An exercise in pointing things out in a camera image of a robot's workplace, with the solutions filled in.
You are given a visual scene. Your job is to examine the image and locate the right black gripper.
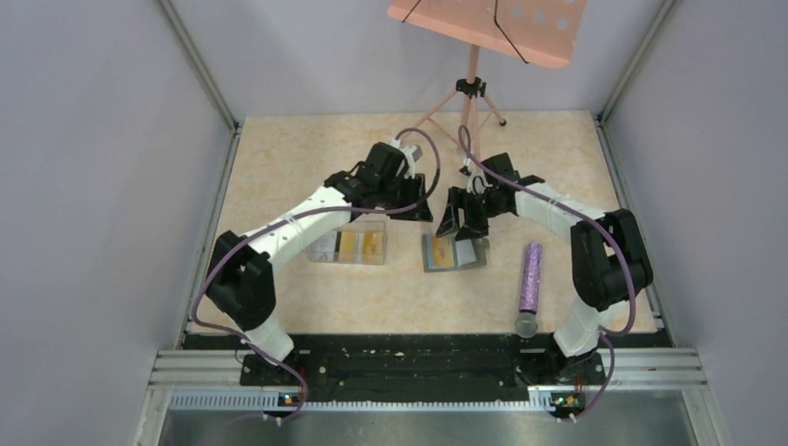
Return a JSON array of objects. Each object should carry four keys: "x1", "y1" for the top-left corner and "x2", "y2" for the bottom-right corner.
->
[{"x1": 438, "y1": 186, "x2": 507, "y2": 242}]

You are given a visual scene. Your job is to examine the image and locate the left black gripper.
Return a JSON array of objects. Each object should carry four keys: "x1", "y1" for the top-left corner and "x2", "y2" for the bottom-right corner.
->
[{"x1": 377, "y1": 171, "x2": 432, "y2": 221}]

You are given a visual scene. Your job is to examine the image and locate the yellow credit card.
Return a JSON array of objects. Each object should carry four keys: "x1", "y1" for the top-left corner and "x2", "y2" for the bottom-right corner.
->
[{"x1": 429, "y1": 236, "x2": 455, "y2": 269}]

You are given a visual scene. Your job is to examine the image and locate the clear plastic card box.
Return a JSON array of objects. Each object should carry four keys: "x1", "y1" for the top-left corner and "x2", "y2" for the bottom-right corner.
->
[{"x1": 305, "y1": 221, "x2": 387, "y2": 265}]

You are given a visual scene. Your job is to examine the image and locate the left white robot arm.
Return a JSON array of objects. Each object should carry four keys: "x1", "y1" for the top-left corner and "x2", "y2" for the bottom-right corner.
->
[{"x1": 201, "y1": 139, "x2": 435, "y2": 384}]

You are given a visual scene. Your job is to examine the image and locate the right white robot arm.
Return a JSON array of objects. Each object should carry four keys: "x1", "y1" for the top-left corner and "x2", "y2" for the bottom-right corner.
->
[{"x1": 438, "y1": 153, "x2": 653, "y2": 383}]

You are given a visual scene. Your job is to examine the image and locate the purple glitter microphone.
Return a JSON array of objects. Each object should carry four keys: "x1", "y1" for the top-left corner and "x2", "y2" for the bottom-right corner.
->
[{"x1": 515, "y1": 243, "x2": 543, "y2": 339}]

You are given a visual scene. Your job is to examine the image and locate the pink music stand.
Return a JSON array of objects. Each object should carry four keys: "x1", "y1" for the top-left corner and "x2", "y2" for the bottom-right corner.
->
[{"x1": 387, "y1": 0, "x2": 589, "y2": 213}]

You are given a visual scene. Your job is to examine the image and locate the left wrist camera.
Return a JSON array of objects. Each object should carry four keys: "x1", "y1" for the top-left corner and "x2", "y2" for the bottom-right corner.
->
[{"x1": 391, "y1": 138, "x2": 424, "y2": 169}]

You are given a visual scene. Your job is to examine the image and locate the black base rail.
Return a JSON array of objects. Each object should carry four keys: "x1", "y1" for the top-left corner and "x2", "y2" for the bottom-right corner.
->
[{"x1": 181, "y1": 333, "x2": 672, "y2": 408}]

